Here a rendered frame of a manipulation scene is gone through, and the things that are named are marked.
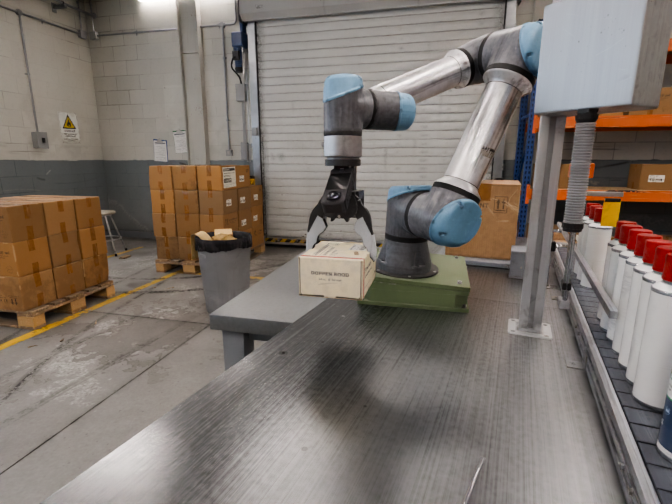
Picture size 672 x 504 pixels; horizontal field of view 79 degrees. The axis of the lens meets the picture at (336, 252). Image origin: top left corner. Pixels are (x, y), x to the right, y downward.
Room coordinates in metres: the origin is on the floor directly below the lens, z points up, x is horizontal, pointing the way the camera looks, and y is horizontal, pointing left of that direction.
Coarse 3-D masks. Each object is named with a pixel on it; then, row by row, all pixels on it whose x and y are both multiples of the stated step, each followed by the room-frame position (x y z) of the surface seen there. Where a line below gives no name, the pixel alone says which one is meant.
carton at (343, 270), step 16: (304, 256) 0.75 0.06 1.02; (320, 256) 0.75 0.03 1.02; (336, 256) 0.75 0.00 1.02; (352, 256) 0.74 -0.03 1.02; (368, 256) 0.77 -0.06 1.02; (304, 272) 0.74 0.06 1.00; (320, 272) 0.73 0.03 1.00; (336, 272) 0.72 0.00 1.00; (352, 272) 0.71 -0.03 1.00; (368, 272) 0.77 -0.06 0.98; (304, 288) 0.74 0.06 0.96; (320, 288) 0.73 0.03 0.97; (336, 288) 0.72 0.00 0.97; (352, 288) 0.71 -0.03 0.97; (368, 288) 0.78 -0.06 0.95
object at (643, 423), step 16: (560, 256) 1.41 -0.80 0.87; (576, 288) 1.00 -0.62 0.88; (592, 304) 0.88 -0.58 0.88; (592, 320) 0.78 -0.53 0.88; (608, 352) 0.64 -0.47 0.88; (608, 368) 0.59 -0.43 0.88; (624, 384) 0.54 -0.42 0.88; (624, 400) 0.50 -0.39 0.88; (640, 416) 0.46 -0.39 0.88; (656, 416) 0.46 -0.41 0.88; (640, 432) 0.43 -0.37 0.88; (656, 432) 0.43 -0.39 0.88; (640, 448) 0.40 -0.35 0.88; (656, 464) 0.38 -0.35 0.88; (656, 480) 0.36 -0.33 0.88
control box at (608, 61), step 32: (576, 0) 0.77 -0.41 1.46; (608, 0) 0.72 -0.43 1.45; (640, 0) 0.68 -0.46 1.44; (544, 32) 0.81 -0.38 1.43; (576, 32) 0.76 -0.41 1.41; (608, 32) 0.72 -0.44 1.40; (640, 32) 0.68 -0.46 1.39; (544, 64) 0.81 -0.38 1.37; (576, 64) 0.76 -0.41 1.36; (608, 64) 0.71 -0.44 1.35; (640, 64) 0.68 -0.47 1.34; (544, 96) 0.80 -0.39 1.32; (576, 96) 0.75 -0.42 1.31; (608, 96) 0.70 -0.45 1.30; (640, 96) 0.68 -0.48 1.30
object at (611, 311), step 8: (560, 224) 1.53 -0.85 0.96; (568, 240) 1.22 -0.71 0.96; (576, 248) 1.10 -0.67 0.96; (576, 256) 1.03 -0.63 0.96; (584, 264) 0.92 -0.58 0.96; (584, 272) 0.89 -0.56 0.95; (592, 272) 0.86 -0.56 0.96; (592, 280) 0.80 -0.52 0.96; (592, 288) 0.78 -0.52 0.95; (600, 288) 0.74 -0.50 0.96; (600, 296) 0.70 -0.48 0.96; (608, 296) 0.70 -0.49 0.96; (608, 304) 0.65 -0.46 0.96; (608, 312) 0.63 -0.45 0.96; (616, 312) 0.62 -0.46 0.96
